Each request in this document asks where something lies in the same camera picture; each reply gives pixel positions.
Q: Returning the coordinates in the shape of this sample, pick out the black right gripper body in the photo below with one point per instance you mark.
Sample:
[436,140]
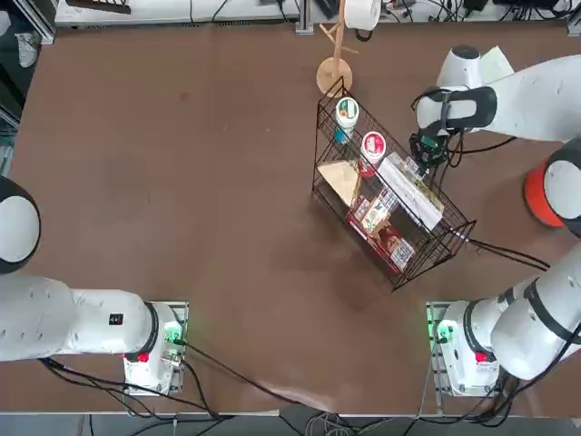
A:
[415,145]

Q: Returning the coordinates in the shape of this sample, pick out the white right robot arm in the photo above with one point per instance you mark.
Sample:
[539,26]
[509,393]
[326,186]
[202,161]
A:
[535,104]

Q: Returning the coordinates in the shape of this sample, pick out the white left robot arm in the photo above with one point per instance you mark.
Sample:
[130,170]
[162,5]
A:
[68,318]

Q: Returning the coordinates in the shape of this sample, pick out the orange round bin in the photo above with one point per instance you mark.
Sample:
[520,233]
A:
[535,195]

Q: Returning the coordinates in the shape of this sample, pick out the long white package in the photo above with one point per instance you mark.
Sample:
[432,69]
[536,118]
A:
[410,195]

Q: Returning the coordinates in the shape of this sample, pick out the red packet white label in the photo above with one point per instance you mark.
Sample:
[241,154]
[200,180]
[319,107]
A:
[370,211]

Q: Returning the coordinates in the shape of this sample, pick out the white cup green lid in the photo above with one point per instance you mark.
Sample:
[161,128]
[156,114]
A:
[347,111]

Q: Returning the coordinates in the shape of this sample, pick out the beige snack packet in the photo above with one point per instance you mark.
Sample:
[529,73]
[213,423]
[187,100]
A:
[338,179]

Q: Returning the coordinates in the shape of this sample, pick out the red biscuit packet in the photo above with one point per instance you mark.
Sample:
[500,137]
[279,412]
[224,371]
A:
[395,247]

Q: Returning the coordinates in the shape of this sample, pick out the wooden mug tree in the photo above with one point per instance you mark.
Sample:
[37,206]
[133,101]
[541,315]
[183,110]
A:
[334,77]

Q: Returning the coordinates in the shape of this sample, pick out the white mug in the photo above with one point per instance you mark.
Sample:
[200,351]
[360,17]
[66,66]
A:
[363,13]

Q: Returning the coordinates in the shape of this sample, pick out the white sneaker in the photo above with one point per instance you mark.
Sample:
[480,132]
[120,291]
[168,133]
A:
[27,50]

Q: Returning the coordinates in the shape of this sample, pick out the aluminium post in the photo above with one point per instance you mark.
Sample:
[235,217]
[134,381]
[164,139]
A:
[305,16]

